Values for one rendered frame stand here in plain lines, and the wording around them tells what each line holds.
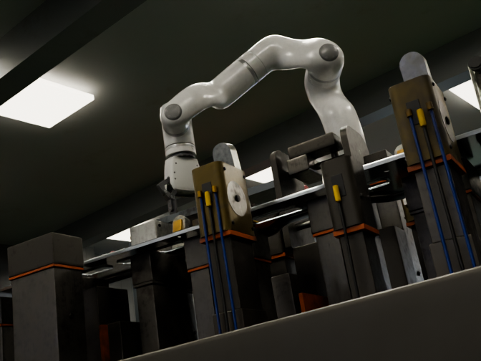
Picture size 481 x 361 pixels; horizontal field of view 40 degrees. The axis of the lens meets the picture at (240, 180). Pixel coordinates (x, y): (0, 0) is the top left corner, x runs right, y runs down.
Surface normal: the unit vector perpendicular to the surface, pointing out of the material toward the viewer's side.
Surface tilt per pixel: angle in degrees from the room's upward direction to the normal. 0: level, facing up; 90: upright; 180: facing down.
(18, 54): 90
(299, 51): 78
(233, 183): 90
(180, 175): 92
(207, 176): 90
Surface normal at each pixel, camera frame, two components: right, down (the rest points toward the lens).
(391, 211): -0.51, -0.22
